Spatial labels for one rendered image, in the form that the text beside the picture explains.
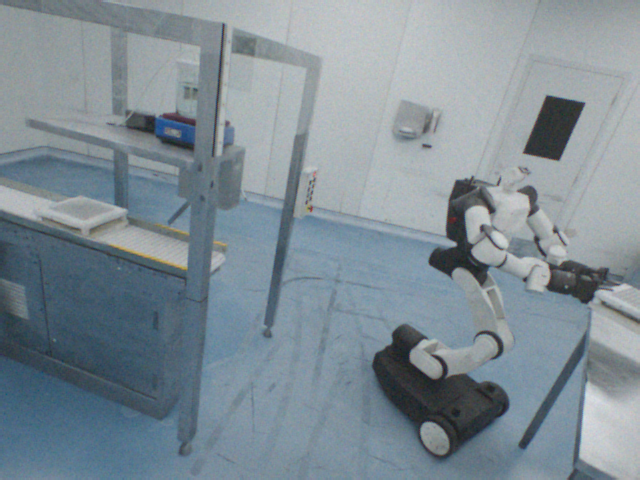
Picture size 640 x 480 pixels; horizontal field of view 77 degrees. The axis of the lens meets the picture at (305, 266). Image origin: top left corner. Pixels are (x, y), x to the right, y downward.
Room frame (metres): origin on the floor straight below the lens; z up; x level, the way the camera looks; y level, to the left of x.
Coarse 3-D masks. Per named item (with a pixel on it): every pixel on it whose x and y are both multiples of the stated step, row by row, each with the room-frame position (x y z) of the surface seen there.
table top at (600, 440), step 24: (600, 336) 1.41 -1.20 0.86; (624, 336) 1.45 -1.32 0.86; (600, 360) 1.22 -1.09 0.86; (624, 360) 1.26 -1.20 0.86; (600, 384) 1.08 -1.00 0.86; (624, 384) 1.10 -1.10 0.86; (600, 408) 0.95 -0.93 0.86; (624, 408) 0.98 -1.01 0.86; (576, 432) 0.86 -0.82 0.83; (600, 432) 0.85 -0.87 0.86; (624, 432) 0.87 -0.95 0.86; (576, 456) 0.76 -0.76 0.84; (600, 456) 0.76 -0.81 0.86; (624, 456) 0.78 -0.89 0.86
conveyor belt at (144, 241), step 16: (0, 192) 1.66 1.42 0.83; (16, 192) 1.70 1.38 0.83; (0, 208) 1.51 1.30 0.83; (16, 208) 1.53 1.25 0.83; (32, 208) 1.57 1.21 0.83; (112, 240) 1.42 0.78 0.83; (128, 240) 1.45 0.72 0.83; (144, 240) 1.48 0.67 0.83; (160, 240) 1.51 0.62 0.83; (176, 240) 1.54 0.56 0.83; (160, 256) 1.37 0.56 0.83; (176, 256) 1.40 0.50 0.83
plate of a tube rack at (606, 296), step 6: (618, 288) 1.47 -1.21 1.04; (624, 288) 1.48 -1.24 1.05; (594, 294) 1.40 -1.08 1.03; (600, 294) 1.38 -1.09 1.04; (606, 294) 1.39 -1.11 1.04; (606, 300) 1.36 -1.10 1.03; (612, 300) 1.35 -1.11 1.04; (618, 300) 1.35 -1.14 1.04; (618, 306) 1.33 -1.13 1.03; (624, 306) 1.32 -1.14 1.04; (630, 306) 1.32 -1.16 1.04; (630, 312) 1.30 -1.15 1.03; (636, 312) 1.29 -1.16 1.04
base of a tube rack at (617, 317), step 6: (588, 306) 1.40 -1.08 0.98; (594, 306) 1.38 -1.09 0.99; (600, 306) 1.37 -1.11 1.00; (600, 312) 1.36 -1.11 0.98; (606, 312) 1.35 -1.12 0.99; (612, 312) 1.34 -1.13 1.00; (618, 312) 1.35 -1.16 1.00; (612, 318) 1.33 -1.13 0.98; (618, 318) 1.32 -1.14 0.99; (624, 318) 1.31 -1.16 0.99; (624, 324) 1.29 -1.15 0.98; (630, 324) 1.28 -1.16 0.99; (636, 324) 1.28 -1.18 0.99; (636, 330) 1.26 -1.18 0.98
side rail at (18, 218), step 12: (0, 216) 1.42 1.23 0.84; (12, 216) 1.40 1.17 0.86; (24, 216) 1.40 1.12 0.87; (36, 228) 1.38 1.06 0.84; (48, 228) 1.37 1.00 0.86; (60, 228) 1.36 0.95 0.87; (72, 240) 1.34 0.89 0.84; (84, 240) 1.33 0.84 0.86; (96, 240) 1.33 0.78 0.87; (108, 252) 1.31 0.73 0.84; (120, 252) 1.30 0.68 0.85; (144, 264) 1.28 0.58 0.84; (156, 264) 1.27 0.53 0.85; (180, 276) 1.25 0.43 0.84
